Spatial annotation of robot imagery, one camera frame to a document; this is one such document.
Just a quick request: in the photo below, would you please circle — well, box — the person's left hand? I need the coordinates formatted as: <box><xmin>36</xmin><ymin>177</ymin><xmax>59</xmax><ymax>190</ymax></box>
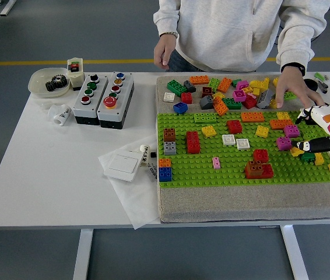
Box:
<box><xmin>275</xmin><ymin>65</ymin><xmax>329</xmax><ymax>109</ymax></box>

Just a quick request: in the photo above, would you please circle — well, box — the person's right hand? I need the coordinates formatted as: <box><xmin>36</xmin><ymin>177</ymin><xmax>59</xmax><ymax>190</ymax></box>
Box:
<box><xmin>153</xmin><ymin>33</ymin><xmax>179</xmax><ymax>70</ymax></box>

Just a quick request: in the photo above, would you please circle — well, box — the grey long brick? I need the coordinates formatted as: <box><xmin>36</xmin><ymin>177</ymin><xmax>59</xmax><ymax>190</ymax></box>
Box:
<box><xmin>257</xmin><ymin>89</ymin><xmax>275</xmax><ymax>109</ymax></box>

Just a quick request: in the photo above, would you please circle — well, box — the brown square brick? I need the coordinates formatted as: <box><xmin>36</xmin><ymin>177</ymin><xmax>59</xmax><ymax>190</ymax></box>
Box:
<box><xmin>163</xmin><ymin>128</ymin><xmax>177</xmax><ymax>143</ymax></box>
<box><xmin>245</xmin><ymin>160</ymin><xmax>265</xmax><ymax>179</ymax></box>

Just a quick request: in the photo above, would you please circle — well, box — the green studded baseplate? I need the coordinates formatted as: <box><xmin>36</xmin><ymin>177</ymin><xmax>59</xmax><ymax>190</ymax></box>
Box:
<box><xmin>156</xmin><ymin>110</ymin><xmax>330</xmax><ymax>188</ymax></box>

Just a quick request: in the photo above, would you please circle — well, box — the dark green long brick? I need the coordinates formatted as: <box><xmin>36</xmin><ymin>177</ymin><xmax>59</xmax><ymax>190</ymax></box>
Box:
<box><xmin>166</xmin><ymin>80</ymin><xmax>188</xmax><ymax>97</ymax></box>

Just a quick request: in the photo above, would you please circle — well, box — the orange long brick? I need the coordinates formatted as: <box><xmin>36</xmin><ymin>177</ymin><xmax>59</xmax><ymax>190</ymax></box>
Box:
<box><xmin>213</xmin><ymin>96</ymin><xmax>230</xmax><ymax>117</ymax></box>
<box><xmin>241</xmin><ymin>111</ymin><xmax>266</xmax><ymax>123</ymax></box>
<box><xmin>189</xmin><ymin>75</ymin><xmax>211</xmax><ymax>85</ymax></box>
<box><xmin>269</xmin><ymin>119</ymin><xmax>294</xmax><ymax>131</ymax></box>
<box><xmin>217</xmin><ymin>77</ymin><xmax>233</xmax><ymax>94</ymax></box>

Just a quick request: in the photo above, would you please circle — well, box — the blue square brick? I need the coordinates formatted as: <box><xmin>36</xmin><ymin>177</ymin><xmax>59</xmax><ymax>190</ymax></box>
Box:
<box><xmin>159</xmin><ymin>166</ymin><xmax>173</xmax><ymax>183</ymax></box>
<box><xmin>173</xmin><ymin>102</ymin><xmax>188</xmax><ymax>115</ymax></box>

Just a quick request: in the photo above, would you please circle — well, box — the grey emergency-stop control box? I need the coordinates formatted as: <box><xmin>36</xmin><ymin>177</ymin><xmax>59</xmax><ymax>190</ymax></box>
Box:
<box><xmin>97</xmin><ymin>71</ymin><xmax>135</xmax><ymax>130</ymax></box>

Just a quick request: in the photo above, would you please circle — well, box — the person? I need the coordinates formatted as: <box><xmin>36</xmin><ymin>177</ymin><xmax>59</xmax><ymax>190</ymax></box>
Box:
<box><xmin>153</xmin><ymin>0</ymin><xmax>330</xmax><ymax>109</ymax></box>

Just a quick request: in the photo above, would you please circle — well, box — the grey sloped brick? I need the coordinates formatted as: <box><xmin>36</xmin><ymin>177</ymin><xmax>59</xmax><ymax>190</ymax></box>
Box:
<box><xmin>199</xmin><ymin>95</ymin><xmax>215</xmax><ymax>110</ymax></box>

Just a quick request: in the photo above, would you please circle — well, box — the grey four-button control box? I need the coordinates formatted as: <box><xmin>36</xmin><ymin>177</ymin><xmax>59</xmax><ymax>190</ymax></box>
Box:
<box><xmin>72</xmin><ymin>73</ymin><xmax>109</xmax><ymax>125</ymax></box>

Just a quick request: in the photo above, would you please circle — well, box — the red long brick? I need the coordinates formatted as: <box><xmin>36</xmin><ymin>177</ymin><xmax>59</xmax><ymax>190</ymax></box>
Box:
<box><xmin>245</xmin><ymin>163</ymin><xmax>274</xmax><ymax>179</ymax></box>
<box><xmin>186</xmin><ymin>131</ymin><xmax>201</xmax><ymax>155</ymax></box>

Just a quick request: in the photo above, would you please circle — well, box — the grey square brick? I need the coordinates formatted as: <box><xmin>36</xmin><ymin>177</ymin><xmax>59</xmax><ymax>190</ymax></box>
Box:
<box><xmin>164</xmin><ymin>141</ymin><xmax>177</xmax><ymax>156</ymax></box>

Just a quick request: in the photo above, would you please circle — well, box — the white tube with writing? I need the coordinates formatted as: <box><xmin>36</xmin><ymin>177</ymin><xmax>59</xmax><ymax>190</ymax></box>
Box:
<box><xmin>137</xmin><ymin>143</ymin><xmax>151</xmax><ymax>169</ymax></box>

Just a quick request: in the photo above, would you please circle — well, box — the dark metal gear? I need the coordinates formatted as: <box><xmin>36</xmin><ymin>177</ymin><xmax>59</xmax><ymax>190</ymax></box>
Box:
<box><xmin>45</xmin><ymin>80</ymin><xmax>62</xmax><ymax>93</ymax></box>
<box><xmin>51</xmin><ymin>74</ymin><xmax>69</xmax><ymax>90</ymax></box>

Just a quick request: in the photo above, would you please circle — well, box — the white pipe tee fitting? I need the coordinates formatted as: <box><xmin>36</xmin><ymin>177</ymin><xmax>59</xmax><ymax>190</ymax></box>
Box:
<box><xmin>47</xmin><ymin>104</ymin><xmax>72</xmax><ymax>127</ymax></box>

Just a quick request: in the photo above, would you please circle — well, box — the grey-brown mat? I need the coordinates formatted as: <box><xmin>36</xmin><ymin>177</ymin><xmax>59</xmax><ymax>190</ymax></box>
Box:
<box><xmin>155</xmin><ymin>74</ymin><xmax>330</xmax><ymax>225</ymax></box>

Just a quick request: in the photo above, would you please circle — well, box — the clear plastic piece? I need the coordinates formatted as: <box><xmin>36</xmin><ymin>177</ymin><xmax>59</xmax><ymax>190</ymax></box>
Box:
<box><xmin>38</xmin><ymin>97</ymin><xmax>58</xmax><ymax>111</ymax></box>

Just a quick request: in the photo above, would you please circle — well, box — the white shallow bowl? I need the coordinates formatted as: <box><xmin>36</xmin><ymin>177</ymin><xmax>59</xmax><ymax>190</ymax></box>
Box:
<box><xmin>27</xmin><ymin>67</ymin><xmax>72</xmax><ymax>99</ymax></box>

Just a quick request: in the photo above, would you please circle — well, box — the white table leg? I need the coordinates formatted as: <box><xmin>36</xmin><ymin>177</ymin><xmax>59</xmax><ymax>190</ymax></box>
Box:
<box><xmin>280</xmin><ymin>225</ymin><xmax>310</xmax><ymax>280</ymax></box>
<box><xmin>72</xmin><ymin>229</ymin><xmax>94</xmax><ymax>280</ymax></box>

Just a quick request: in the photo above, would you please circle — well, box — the white desk foot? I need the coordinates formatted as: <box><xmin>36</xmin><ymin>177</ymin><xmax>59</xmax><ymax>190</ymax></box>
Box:
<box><xmin>0</xmin><ymin>0</ymin><xmax>17</xmax><ymax>17</ymax></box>

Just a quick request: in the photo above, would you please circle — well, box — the cream two-button switch box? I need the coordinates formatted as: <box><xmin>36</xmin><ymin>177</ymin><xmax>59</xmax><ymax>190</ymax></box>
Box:
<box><xmin>66</xmin><ymin>57</ymin><xmax>85</xmax><ymax>91</ymax></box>

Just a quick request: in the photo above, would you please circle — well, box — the white wall switch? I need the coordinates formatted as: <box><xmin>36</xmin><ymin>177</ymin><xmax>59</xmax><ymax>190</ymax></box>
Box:
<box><xmin>103</xmin><ymin>153</ymin><xmax>142</xmax><ymax>183</ymax></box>

